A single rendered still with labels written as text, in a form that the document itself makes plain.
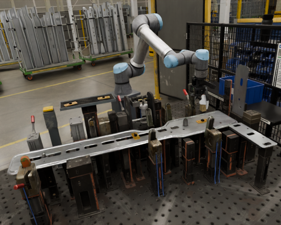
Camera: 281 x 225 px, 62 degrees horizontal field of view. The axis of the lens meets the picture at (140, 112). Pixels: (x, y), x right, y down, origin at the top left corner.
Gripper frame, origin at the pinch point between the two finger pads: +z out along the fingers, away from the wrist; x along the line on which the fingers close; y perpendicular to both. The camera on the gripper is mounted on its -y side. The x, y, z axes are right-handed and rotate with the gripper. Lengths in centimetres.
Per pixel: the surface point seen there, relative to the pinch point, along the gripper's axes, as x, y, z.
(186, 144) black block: 23.0, 21.6, 10.4
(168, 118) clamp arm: -9.3, 19.8, 11.3
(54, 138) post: -23, 98, 17
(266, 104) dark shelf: 3, -49, 9
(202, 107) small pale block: -8.2, -5.7, 7.8
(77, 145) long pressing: 3, 82, 9
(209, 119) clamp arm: 20.7, 6.5, -1.9
